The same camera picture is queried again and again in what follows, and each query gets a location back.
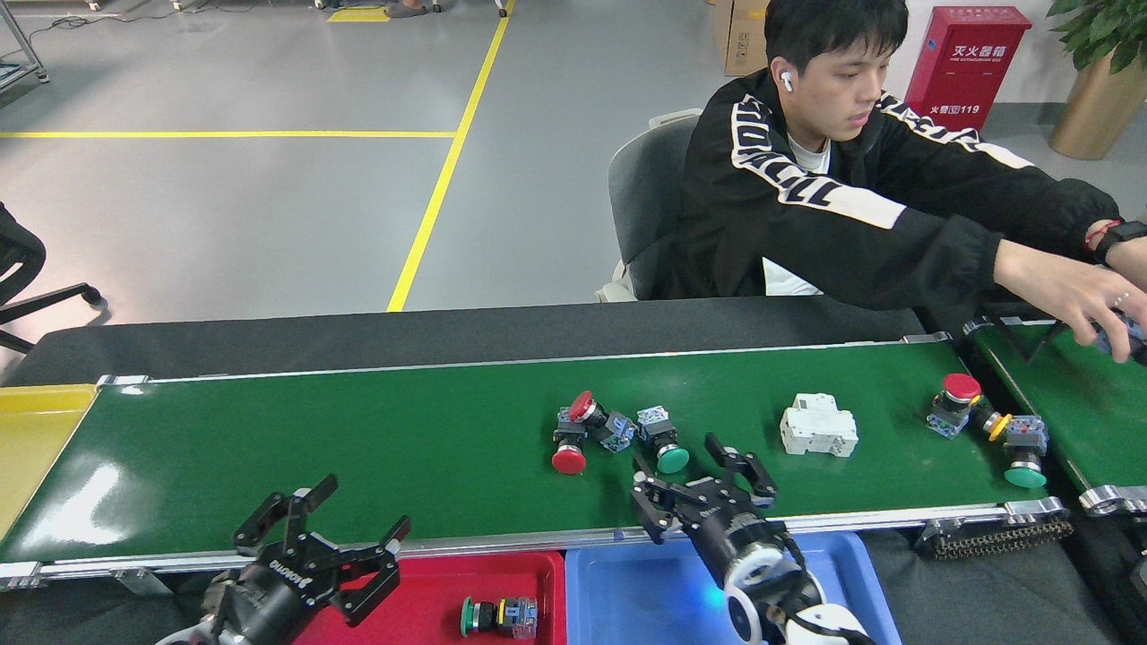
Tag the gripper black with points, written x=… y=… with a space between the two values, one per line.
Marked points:
x=269 y=600
x=730 y=528

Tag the small red mushroom switch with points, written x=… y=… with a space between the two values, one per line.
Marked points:
x=618 y=432

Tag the white circuit breaker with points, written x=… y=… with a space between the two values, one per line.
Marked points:
x=817 y=428

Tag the red push button switch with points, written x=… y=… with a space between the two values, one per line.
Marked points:
x=568 y=460
x=961 y=386
x=1140 y=340

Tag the green conveyor belt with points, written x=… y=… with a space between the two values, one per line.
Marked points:
x=1102 y=421
x=358 y=448

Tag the red plastic tray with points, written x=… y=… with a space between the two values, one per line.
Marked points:
x=430 y=591

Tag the blue plastic tray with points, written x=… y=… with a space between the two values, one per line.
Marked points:
x=627 y=600

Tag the yellow plastic tray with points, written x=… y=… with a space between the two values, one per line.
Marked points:
x=36 y=448

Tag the person's right hand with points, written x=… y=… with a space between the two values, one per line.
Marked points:
x=1089 y=296

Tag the person's left hand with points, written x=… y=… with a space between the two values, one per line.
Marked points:
x=1136 y=264

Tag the person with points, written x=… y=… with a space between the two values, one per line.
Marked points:
x=806 y=224

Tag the grey chair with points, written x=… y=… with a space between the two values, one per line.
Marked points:
x=645 y=197

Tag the black office chair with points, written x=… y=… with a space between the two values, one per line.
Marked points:
x=18 y=251

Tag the cardboard box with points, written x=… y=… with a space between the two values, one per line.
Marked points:
x=744 y=40

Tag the black wrist watch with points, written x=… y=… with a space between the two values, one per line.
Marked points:
x=1125 y=237

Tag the red fire extinguisher box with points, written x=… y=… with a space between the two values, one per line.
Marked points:
x=968 y=76

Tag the potted plant gold pot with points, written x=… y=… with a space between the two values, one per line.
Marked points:
x=1098 y=112

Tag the person's foot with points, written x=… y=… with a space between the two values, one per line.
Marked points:
x=410 y=9

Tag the metal rack frame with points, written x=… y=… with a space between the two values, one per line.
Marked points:
x=18 y=73

